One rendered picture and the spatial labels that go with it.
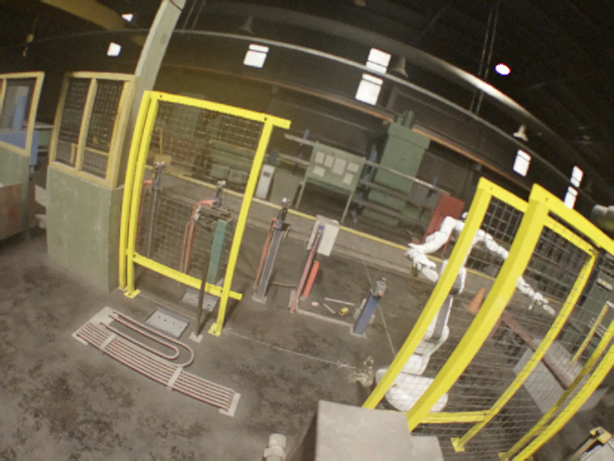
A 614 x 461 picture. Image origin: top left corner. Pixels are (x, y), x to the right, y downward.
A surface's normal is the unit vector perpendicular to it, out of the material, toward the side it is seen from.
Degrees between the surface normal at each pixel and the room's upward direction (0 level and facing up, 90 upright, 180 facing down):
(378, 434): 0
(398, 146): 90
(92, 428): 0
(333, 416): 0
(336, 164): 90
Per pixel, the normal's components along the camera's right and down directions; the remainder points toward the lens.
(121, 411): 0.30, -0.91
